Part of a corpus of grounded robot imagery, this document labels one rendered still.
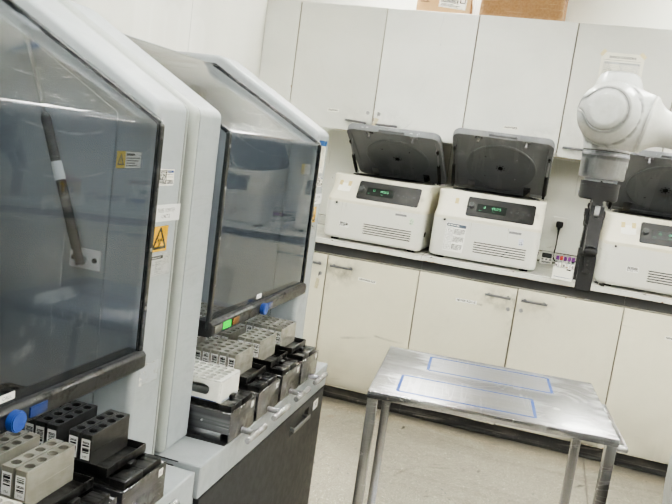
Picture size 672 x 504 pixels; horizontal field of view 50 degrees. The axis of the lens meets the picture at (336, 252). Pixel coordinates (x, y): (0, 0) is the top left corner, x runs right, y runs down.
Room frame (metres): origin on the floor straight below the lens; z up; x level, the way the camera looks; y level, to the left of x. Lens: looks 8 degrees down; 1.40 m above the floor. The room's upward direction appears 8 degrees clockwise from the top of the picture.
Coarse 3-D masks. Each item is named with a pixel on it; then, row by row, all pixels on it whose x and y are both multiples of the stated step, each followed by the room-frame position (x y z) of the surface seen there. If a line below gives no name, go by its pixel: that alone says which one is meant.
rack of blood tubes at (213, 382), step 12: (204, 372) 1.54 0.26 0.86; (216, 372) 1.56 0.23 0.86; (228, 372) 1.57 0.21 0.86; (192, 384) 1.61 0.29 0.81; (204, 384) 1.61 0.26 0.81; (216, 384) 1.49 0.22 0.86; (228, 384) 1.53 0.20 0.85; (204, 396) 1.50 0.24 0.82; (216, 396) 1.49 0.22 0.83; (228, 396) 1.53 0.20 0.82
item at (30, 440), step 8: (32, 432) 1.09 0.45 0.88; (16, 440) 1.06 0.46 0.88; (24, 440) 1.06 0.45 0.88; (32, 440) 1.07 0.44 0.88; (0, 448) 1.03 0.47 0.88; (8, 448) 1.03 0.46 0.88; (16, 448) 1.04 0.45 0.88; (24, 448) 1.06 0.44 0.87; (32, 448) 1.07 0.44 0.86; (0, 456) 1.01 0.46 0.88; (8, 456) 1.02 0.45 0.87; (16, 456) 1.04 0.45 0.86; (0, 464) 1.01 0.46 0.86; (0, 472) 1.01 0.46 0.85; (0, 480) 1.01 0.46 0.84
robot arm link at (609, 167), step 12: (588, 156) 1.42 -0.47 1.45; (600, 156) 1.40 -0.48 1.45; (612, 156) 1.40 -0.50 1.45; (624, 156) 1.40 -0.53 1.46; (588, 168) 1.42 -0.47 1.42; (600, 168) 1.40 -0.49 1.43; (612, 168) 1.40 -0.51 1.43; (624, 168) 1.41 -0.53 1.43; (600, 180) 1.41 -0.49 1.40; (612, 180) 1.41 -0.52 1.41; (624, 180) 1.42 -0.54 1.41
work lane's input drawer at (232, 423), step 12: (192, 396) 1.51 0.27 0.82; (240, 396) 1.55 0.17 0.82; (252, 396) 1.59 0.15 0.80; (192, 408) 1.49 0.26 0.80; (204, 408) 1.48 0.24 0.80; (216, 408) 1.49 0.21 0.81; (228, 408) 1.48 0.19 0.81; (240, 408) 1.51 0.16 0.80; (252, 408) 1.58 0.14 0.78; (192, 420) 1.49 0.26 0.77; (204, 420) 1.48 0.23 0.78; (216, 420) 1.47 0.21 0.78; (228, 420) 1.47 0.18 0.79; (240, 420) 1.52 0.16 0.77; (252, 420) 1.59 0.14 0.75; (228, 432) 1.47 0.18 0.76; (240, 432) 1.53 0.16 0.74; (252, 432) 1.52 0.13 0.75
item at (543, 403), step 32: (416, 352) 2.11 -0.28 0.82; (384, 384) 1.76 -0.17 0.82; (416, 384) 1.80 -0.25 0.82; (448, 384) 1.83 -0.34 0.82; (480, 384) 1.87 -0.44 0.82; (512, 384) 1.91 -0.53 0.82; (544, 384) 1.95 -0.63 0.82; (576, 384) 2.00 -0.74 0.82; (384, 416) 2.11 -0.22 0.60; (480, 416) 1.65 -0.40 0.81; (512, 416) 1.65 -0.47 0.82; (544, 416) 1.68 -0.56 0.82; (576, 416) 1.72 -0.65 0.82; (608, 416) 1.87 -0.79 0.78; (576, 448) 2.01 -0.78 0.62; (608, 448) 1.60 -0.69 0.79; (608, 480) 1.59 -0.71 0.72
